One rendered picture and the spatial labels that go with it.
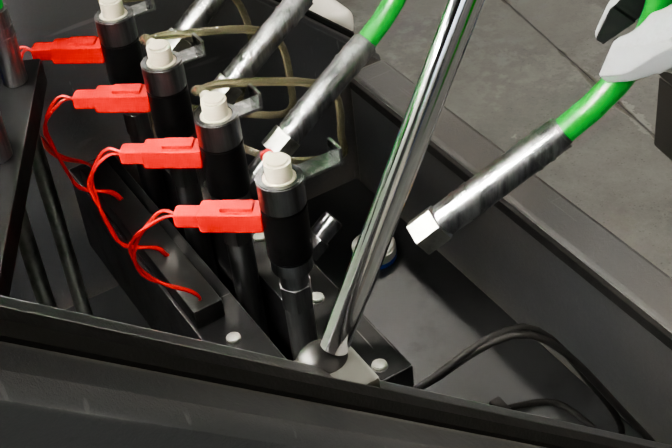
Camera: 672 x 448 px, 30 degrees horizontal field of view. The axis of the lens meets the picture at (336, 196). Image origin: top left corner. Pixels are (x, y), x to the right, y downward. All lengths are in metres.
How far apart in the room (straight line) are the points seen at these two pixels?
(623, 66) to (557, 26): 2.41
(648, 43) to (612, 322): 0.36
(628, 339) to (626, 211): 1.56
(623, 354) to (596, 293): 0.05
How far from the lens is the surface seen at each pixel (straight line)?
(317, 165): 0.73
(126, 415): 0.26
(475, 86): 2.81
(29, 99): 0.88
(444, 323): 1.04
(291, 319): 0.78
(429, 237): 0.65
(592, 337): 0.96
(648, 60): 0.60
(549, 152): 0.64
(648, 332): 0.89
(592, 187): 2.52
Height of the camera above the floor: 1.56
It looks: 38 degrees down
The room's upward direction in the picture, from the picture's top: 7 degrees counter-clockwise
